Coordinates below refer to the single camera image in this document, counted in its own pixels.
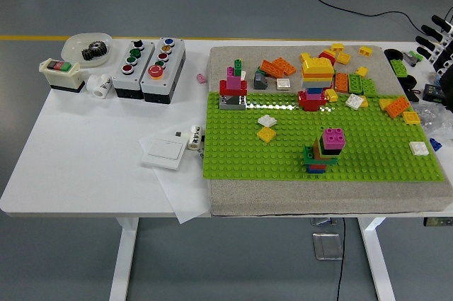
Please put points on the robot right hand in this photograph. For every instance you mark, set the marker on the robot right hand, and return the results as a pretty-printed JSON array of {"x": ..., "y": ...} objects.
[{"x": 446, "y": 63}]

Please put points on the magenta toy brick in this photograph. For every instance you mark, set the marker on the magenta toy brick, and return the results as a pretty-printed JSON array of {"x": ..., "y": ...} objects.
[{"x": 333, "y": 139}]

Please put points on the lime green long brick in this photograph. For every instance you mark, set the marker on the lime green long brick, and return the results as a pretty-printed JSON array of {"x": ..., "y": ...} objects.
[
  {"x": 355, "y": 83},
  {"x": 400, "y": 67}
]

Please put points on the yellow flat square brick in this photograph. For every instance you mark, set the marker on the yellow flat square brick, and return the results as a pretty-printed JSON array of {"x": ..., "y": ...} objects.
[
  {"x": 410, "y": 117},
  {"x": 266, "y": 134}
]

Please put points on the orange long toy brick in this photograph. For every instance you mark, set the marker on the orange long toy brick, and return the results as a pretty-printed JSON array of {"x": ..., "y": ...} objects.
[
  {"x": 285, "y": 66},
  {"x": 342, "y": 82},
  {"x": 397, "y": 105},
  {"x": 270, "y": 68}
]

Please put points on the small blue brick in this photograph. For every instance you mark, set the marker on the small blue brick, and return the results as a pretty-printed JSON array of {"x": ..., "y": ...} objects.
[{"x": 436, "y": 144}]

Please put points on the green toy brick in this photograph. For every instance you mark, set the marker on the green toy brick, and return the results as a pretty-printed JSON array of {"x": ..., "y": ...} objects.
[{"x": 369, "y": 87}]

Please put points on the small yellow toy brick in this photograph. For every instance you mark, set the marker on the small yellow toy brick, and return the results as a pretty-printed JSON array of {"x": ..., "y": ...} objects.
[
  {"x": 337, "y": 47},
  {"x": 365, "y": 51},
  {"x": 361, "y": 71},
  {"x": 343, "y": 58}
]

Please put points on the white flat square brick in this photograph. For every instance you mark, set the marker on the white flat square brick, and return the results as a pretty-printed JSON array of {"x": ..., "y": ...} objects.
[
  {"x": 267, "y": 120},
  {"x": 418, "y": 147},
  {"x": 283, "y": 84}
]

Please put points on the white toy brick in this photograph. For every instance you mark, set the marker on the white toy brick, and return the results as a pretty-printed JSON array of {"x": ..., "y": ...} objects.
[{"x": 354, "y": 101}]

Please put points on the red and yellow brick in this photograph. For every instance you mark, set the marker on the red and yellow brick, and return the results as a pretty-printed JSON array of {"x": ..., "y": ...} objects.
[{"x": 327, "y": 55}]

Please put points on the brick tower with yellow roof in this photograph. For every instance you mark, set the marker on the brick tower with yellow roof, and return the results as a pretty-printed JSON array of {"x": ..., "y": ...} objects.
[{"x": 316, "y": 67}]

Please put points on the brick stack with black brick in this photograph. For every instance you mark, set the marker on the brick stack with black brick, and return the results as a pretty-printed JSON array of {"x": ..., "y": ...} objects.
[{"x": 311, "y": 154}]

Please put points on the dark grey slope brick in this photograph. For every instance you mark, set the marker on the dark grey slope brick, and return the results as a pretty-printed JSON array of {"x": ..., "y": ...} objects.
[{"x": 260, "y": 82}]

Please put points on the red pink green brick tower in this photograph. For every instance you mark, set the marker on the red pink green brick tower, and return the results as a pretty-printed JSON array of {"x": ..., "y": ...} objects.
[{"x": 232, "y": 83}]

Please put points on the green studded baseplate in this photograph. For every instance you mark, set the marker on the green studded baseplate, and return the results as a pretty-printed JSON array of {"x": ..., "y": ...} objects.
[{"x": 247, "y": 152}]

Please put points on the small pink brick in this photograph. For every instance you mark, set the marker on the small pink brick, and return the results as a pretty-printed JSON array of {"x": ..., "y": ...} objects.
[{"x": 201, "y": 78}]

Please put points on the black electronic device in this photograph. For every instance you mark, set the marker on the black electronic device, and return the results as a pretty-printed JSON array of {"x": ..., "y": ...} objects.
[{"x": 432, "y": 92}]

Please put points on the clear plastic bag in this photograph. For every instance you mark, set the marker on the clear plastic bag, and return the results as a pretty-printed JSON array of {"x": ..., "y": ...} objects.
[{"x": 437, "y": 120}]

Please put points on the desk height control panel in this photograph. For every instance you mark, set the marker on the desk height control panel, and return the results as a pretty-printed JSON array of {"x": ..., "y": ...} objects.
[{"x": 439, "y": 222}]

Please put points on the grey foam mat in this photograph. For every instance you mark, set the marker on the grey foam mat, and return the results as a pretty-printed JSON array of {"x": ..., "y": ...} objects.
[{"x": 318, "y": 198}]

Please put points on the white table leg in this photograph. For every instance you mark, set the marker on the white table leg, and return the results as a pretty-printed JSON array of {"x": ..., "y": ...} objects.
[
  {"x": 377, "y": 265},
  {"x": 122, "y": 265}
]

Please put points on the metal floor outlet cover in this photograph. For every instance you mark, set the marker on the metal floor outlet cover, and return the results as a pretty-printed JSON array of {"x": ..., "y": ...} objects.
[{"x": 327, "y": 246}]

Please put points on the white printed label roll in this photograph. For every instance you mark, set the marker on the white printed label roll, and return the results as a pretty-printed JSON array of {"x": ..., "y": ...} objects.
[{"x": 194, "y": 138}]

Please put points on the grey emergency-stop control box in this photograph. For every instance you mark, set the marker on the grey emergency-stop control box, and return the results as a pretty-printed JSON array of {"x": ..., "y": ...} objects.
[{"x": 170, "y": 74}]

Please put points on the white paper sheet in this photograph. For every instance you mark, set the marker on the white paper sheet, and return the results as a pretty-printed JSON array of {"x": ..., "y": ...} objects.
[{"x": 184, "y": 198}]

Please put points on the grey four-button control box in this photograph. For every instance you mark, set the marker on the grey four-button control box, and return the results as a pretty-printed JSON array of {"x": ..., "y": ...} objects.
[{"x": 120, "y": 83}]

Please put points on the white pipe tee fitting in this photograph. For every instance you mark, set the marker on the white pipe tee fitting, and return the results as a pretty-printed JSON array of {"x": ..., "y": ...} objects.
[{"x": 97, "y": 86}]

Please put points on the black metal gear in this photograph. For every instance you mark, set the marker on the black metal gear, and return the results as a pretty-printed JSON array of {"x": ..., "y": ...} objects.
[{"x": 93, "y": 51}]

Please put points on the white plastic dish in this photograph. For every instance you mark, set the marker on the white plastic dish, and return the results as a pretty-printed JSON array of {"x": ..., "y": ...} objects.
[{"x": 74, "y": 46}]

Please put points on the grey metal bracket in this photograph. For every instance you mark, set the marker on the grey metal bracket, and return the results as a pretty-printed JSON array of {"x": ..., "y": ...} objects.
[{"x": 323, "y": 221}]

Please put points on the white wall switch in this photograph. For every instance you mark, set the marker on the white wall switch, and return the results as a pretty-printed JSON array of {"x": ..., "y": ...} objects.
[{"x": 164, "y": 150}]

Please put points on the beige red-green switch box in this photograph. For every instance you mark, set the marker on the beige red-green switch box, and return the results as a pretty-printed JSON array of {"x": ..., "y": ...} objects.
[{"x": 63, "y": 79}]

